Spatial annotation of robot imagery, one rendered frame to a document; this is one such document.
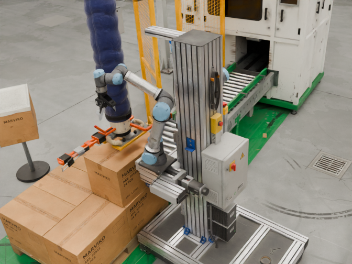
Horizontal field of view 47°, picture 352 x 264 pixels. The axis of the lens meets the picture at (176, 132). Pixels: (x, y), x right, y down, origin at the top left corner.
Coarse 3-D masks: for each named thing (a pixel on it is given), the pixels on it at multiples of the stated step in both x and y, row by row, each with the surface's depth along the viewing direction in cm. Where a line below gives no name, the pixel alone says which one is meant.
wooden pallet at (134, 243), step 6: (168, 204) 416; (162, 210) 409; (156, 216) 413; (132, 240) 374; (12, 246) 384; (126, 246) 368; (132, 246) 377; (18, 252) 382; (24, 252) 373; (120, 252) 363; (126, 252) 376; (36, 258) 363; (114, 258) 357; (120, 258) 371
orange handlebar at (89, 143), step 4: (132, 116) 354; (132, 124) 343; (108, 128) 340; (140, 128) 338; (144, 128) 336; (148, 128) 336; (108, 132) 335; (112, 132) 338; (88, 140) 326; (92, 140) 328; (96, 140) 326; (84, 144) 323; (88, 144) 322; (92, 144) 323; (72, 152) 315; (72, 156) 310
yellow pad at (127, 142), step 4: (132, 132) 355; (136, 132) 351; (140, 132) 353; (144, 132) 354; (136, 136) 349; (140, 136) 352; (120, 140) 344; (124, 140) 342; (128, 140) 344; (132, 140) 344; (124, 144) 340; (128, 144) 342; (116, 148) 338; (120, 148) 336
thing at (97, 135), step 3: (96, 132) 334; (99, 132) 333; (93, 135) 331; (96, 135) 331; (99, 135) 331; (102, 135) 331; (105, 135) 331; (93, 138) 329; (96, 138) 326; (99, 138) 326; (102, 138) 328; (105, 138) 331; (99, 141) 327; (102, 141) 329; (99, 144) 328
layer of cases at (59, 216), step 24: (72, 168) 404; (24, 192) 378; (48, 192) 376; (72, 192) 374; (144, 192) 371; (0, 216) 362; (24, 216) 351; (48, 216) 349; (72, 216) 347; (96, 216) 345; (120, 216) 348; (144, 216) 382; (24, 240) 358; (48, 240) 327; (72, 240) 324; (96, 240) 327; (120, 240) 358
